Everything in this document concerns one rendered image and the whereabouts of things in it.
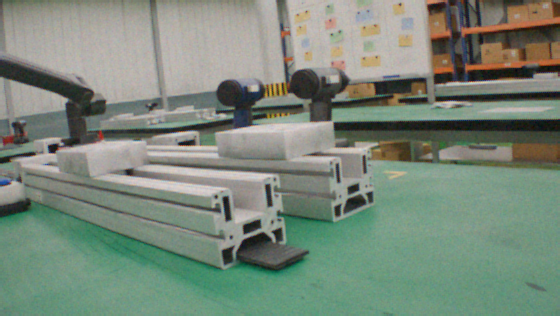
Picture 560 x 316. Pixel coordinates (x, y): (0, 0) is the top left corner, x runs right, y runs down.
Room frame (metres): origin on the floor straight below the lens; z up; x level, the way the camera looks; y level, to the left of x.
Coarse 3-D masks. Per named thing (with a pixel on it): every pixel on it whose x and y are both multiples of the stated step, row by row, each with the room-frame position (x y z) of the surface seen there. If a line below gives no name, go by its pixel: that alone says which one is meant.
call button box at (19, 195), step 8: (8, 184) 0.91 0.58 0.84; (16, 184) 0.91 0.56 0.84; (0, 192) 0.87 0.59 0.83; (8, 192) 0.89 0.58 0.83; (16, 192) 0.90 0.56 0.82; (24, 192) 0.91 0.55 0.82; (0, 200) 0.87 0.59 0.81; (8, 200) 0.88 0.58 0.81; (16, 200) 0.90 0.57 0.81; (24, 200) 0.91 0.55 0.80; (0, 208) 0.87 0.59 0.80; (8, 208) 0.88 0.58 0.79; (16, 208) 0.89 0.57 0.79; (24, 208) 0.91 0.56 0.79; (0, 216) 0.87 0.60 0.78
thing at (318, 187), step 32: (160, 160) 0.92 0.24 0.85; (192, 160) 0.84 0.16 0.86; (224, 160) 0.77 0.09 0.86; (256, 160) 0.71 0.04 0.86; (288, 160) 0.66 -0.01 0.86; (320, 160) 0.62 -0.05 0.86; (352, 160) 0.67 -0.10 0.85; (288, 192) 0.68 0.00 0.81; (320, 192) 0.62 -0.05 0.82; (352, 192) 0.65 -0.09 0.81
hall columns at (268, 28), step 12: (264, 0) 9.13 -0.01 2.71; (264, 12) 9.37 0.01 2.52; (276, 12) 9.29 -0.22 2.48; (264, 24) 9.39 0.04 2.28; (276, 24) 9.27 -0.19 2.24; (264, 36) 9.39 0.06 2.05; (276, 36) 9.25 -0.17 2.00; (264, 48) 9.38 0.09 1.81; (276, 48) 9.23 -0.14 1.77; (264, 60) 9.36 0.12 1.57; (276, 60) 9.21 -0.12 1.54; (264, 72) 9.33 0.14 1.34; (276, 72) 9.19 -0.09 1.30; (264, 84) 9.30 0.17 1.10; (276, 84) 9.14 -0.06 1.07; (276, 96) 9.11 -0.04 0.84
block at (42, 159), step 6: (36, 156) 1.15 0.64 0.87; (42, 156) 1.13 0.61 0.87; (48, 156) 1.11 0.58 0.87; (54, 156) 1.12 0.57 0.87; (18, 162) 1.07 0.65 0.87; (24, 162) 1.06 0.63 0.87; (30, 162) 1.07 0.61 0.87; (36, 162) 1.08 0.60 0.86; (42, 162) 1.09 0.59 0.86; (48, 162) 1.10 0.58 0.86; (18, 168) 1.08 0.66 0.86; (18, 174) 1.09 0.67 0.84; (24, 174) 1.06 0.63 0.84; (12, 180) 1.06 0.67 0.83; (18, 180) 1.07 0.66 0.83; (24, 186) 1.06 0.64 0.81
